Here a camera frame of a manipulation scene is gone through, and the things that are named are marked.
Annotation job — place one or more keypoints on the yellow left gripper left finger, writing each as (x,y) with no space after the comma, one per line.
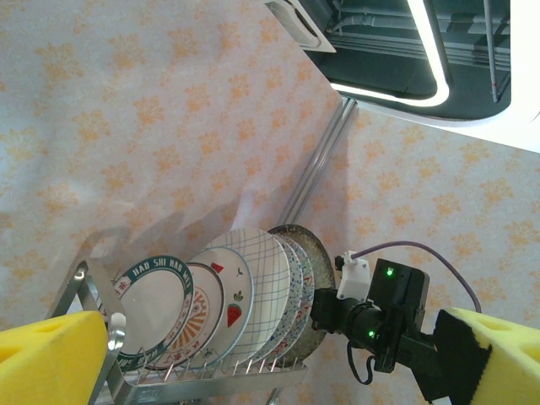
(46,363)

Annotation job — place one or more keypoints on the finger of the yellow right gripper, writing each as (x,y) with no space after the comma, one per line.
(322,312)

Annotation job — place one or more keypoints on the blue grid cream plate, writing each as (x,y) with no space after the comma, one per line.
(266,274)

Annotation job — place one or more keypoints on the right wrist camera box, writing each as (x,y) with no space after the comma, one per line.
(352,276)

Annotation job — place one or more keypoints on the colourful floral plate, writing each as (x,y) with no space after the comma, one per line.
(307,295)

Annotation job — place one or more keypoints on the white ceiling light strip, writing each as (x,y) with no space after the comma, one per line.
(431,50)

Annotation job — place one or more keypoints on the watermelon print white plate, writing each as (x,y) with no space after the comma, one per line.
(236,291)

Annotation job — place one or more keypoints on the aluminium frame post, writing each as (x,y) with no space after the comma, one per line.
(320,156)

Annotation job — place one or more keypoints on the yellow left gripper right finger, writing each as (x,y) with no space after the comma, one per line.
(506,363)

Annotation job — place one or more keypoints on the chrome metal dish rack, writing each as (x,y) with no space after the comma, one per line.
(211,381)

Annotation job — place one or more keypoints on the grey ceiling pipe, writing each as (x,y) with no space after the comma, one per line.
(491,50)

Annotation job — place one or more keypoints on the orange sunburst plate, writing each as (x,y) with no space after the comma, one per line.
(204,312)

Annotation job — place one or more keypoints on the dark speckled stoneware plate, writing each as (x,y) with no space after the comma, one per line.
(322,261)

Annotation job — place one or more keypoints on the blue speckled plate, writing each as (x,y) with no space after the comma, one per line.
(295,270)

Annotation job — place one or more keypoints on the white ceiling air vent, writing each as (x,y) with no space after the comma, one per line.
(304,29)

